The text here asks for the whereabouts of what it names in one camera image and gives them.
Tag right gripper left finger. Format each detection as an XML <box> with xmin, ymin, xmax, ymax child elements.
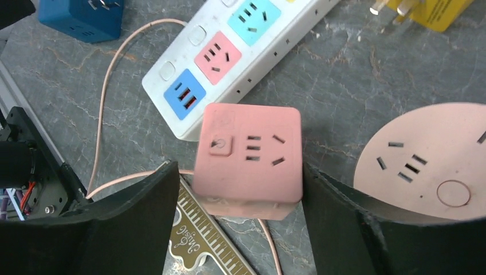
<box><xmin>1</xmin><ymin>162</ymin><xmax>179</xmax><ymax>274</ymax></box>

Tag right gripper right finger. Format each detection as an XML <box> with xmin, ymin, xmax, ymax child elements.
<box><xmin>302</xmin><ymin>163</ymin><xmax>485</xmax><ymax>274</ymax></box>

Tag pink round socket tower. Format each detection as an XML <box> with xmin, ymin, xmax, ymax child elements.
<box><xmin>353</xmin><ymin>103</ymin><xmax>485</xmax><ymax>220</ymax></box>

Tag pink cube adapter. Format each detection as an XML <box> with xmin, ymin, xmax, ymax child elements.
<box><xmin>191</xmin><ymin>103</ymin><xmax>303</xmax><ymax>221</ymax></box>

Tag long white power strip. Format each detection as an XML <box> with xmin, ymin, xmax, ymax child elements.
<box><xmin>142</xmin><ymin>0</ymin><xmax>337</xmax><ymax>142</ymax></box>

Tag dark blue cube adapter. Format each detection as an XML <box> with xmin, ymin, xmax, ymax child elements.
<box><xmin>37</xmin><ymin>0</ymin><xmax>124</xmax><ymax>43</ymax></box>

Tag yellow cube adapter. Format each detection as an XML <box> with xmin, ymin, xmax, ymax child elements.
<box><xmin>370</xmin><ymin>0</ymin><xmax>473</xmax><ymax>32</ymax></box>

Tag pink USB cable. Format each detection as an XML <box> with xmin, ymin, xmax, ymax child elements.
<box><xmin>85</xmin><ymin>18</ymin><xmax>284</xmax><ymax>275</ymax></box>

